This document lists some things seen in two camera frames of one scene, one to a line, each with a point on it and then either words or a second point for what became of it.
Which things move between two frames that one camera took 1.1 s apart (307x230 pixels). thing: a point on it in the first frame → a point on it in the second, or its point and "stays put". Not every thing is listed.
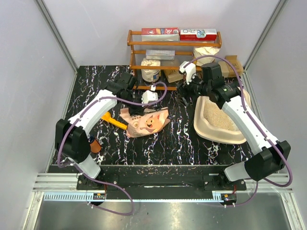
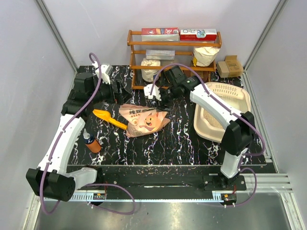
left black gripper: [139, 110] → [120, 96]
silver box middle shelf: [160, 54] stays put
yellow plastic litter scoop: [106, 116] stays put
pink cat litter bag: [150, 120] stays put
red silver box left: [163, 34] stays put
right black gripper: [184, 88] → [160, 107]
